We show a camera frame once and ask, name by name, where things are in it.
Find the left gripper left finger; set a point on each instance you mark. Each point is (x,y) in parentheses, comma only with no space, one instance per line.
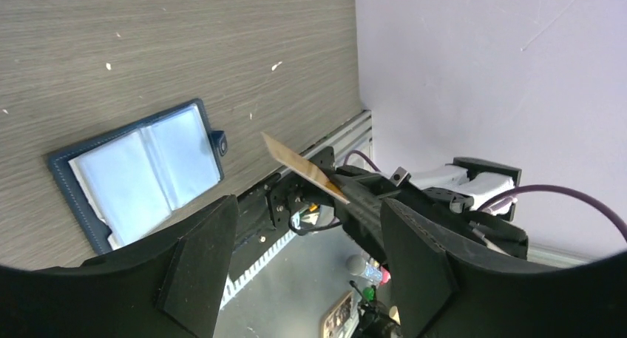
(168,284)

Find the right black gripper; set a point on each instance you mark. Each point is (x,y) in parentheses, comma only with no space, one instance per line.
(445,215)

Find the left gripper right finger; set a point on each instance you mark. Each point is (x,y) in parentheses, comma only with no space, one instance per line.
(446,285)

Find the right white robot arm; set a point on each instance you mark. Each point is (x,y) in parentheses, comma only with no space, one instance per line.
(477,178)

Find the blue leather card holder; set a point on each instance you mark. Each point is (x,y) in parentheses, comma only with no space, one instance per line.
(123,184)

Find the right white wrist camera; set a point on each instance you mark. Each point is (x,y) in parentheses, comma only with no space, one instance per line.
(400,176)

